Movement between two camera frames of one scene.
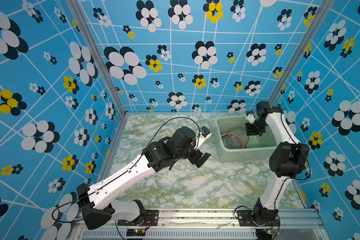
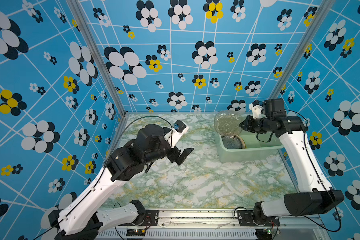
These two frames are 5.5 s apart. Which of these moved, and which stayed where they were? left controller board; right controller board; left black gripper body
Moved: left black gripper body
Stayed: right controller board; left controller board
